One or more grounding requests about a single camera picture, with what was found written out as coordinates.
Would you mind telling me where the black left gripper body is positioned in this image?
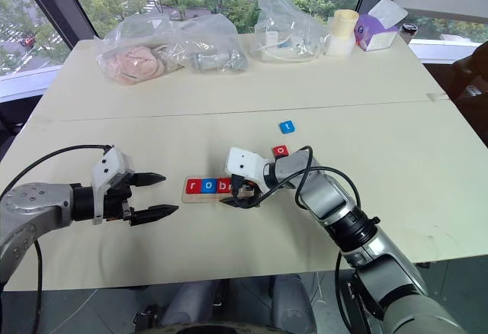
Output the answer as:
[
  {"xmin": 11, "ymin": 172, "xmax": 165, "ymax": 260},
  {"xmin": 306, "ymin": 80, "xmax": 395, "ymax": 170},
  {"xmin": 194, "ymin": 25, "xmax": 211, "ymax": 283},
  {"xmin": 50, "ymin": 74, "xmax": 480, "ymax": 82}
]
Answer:
[{"xmin": 101, "ymin": 173, "xmax": 135, "ymax": 226}]

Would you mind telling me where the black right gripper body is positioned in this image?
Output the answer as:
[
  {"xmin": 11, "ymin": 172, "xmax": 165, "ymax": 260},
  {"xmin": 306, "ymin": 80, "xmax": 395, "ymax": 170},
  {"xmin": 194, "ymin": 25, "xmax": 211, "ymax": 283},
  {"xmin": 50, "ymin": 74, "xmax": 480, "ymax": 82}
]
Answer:
[{"xmin": 230, "ymin": 172, "xmax": 265, "ymax": 208}]

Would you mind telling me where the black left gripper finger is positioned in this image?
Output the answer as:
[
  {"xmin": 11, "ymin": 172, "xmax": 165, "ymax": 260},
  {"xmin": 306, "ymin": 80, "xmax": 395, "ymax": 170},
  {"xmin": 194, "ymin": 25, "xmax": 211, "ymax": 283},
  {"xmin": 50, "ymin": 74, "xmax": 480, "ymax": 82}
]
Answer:
[
  {"xmin": 129, "ymin": 204, "xmax": 180, "ymax": 228},
  {"xmin": 131, "ymin": 172, "xmax": 168, "ymax": 188}
]

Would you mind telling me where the wooden letter tray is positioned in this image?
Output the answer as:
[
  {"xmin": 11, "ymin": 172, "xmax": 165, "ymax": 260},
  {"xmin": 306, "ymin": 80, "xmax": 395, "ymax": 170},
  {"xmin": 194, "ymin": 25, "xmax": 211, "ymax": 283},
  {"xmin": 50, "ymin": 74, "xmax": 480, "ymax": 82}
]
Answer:
[{"xmin": 181, "ymin": 175, "xmax": 261, "ymax": 205}]

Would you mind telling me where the grey rounded shape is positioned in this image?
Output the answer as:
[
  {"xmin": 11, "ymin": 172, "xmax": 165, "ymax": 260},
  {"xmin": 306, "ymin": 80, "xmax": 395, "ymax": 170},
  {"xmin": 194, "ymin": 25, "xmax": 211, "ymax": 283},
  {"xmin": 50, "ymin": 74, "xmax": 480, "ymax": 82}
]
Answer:
[{"xmin": 162, "ymin": 278, "xmax": 230, "ymax": 328}]

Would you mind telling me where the plastic bag with pink cloth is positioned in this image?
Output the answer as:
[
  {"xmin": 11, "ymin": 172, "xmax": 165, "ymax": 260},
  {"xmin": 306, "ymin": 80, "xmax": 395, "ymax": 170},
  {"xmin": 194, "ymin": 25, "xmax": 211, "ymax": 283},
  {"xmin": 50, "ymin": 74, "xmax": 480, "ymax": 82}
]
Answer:
[{"xmin": 95, "ymin": 14, "xmax": 194, "ymax": 86}]

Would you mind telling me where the plastic bag with grey parts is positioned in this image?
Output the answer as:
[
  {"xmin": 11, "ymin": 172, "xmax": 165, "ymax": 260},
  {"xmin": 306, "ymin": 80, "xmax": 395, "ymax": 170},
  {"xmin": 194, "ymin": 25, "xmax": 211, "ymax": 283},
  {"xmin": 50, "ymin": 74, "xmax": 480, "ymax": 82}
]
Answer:
[{"xmin": 167, "ymin": 14, "xmax": 249, "ymax": 73}]

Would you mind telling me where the plastic bag with white items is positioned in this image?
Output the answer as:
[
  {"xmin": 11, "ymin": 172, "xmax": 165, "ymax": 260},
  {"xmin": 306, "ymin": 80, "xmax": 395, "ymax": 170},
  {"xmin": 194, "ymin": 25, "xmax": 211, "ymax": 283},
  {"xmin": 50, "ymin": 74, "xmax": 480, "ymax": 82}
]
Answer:
[{"xmin": 249, "ymin": 0, "xmax": 331, "ymax": 63}]

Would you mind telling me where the purple tissue box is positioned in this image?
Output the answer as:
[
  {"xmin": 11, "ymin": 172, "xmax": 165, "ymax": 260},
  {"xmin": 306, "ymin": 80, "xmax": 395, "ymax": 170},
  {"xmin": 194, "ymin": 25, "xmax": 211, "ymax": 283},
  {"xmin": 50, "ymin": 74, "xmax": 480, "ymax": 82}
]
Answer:
[{"xmin": 353, "ymin": 0, "xmax": 409, "ymax": 53}]

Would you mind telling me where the small dark lidded jar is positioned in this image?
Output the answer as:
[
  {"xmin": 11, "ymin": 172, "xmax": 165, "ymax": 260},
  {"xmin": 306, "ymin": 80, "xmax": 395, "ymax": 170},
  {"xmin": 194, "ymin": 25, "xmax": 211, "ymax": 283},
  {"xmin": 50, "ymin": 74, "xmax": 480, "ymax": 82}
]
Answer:
[{"xmin": 400, "ymin": 22, "xmax": 419, "ymax": 46}]

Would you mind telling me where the dark brown chair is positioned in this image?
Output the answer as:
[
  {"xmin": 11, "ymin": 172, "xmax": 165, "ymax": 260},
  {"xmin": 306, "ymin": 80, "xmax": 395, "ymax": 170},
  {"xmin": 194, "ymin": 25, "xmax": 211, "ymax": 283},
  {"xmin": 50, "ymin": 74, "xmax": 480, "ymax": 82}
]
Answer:
[{"xmin": 422, "ymin": 39, "xmax": 488, "ymax": 154}]

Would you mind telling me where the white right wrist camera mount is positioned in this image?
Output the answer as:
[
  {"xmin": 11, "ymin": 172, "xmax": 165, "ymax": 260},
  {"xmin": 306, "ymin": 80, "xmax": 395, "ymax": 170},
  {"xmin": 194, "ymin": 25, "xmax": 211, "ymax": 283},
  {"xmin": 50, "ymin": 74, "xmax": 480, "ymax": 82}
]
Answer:
[{"xmin": 223, "ymin": 146, "xmax": 272, "ymax": 194}]

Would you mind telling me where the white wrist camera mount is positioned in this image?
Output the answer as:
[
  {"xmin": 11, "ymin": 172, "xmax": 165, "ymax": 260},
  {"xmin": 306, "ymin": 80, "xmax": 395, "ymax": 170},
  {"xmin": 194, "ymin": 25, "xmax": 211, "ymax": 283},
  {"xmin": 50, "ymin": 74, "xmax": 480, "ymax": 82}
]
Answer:
[
  {"xmin": 90, "ymin": 145, "xmax": 135, "ymax": 226},
  {"xmin": 223, "ymin": 146, "xmax": 272, "ymax": 194}
]

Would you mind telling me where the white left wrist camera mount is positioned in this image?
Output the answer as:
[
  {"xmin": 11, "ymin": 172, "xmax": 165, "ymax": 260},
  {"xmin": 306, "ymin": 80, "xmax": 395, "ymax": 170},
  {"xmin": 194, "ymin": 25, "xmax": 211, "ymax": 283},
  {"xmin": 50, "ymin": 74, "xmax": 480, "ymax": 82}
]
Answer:
[{"xmin": 90, "ymin": 145, "xmax": 135, "ymax": 226}]

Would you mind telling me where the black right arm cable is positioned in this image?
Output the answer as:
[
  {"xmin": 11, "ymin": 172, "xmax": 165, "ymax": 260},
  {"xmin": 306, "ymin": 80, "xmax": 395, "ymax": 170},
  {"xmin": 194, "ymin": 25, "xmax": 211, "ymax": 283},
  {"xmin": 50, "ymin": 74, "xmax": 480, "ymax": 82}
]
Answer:
[{"xmin": 233, "ymin": 145, "xmax": 361, "ymax": 213}]

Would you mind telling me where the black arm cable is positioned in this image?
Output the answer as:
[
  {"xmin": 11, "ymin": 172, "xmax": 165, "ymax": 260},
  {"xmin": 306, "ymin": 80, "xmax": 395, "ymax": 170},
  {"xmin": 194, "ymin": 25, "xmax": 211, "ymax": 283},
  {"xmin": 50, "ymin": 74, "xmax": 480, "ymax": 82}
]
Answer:
[
  {"xmin": 233, "ymin": 145, "xmax": 361, "ymax": 213},
  {"xmin": 0, "ymin": 143, "xmax": 115, "ymax": 201}
]

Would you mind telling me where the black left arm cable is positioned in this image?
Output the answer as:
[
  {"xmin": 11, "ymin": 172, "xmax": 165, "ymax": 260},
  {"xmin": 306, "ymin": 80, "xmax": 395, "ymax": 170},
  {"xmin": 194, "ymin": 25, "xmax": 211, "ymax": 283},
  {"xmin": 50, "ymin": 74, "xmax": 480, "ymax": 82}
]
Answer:
[{"xmin": 0, "ymin": 143, "xmax": 115, "ymax": 201}]

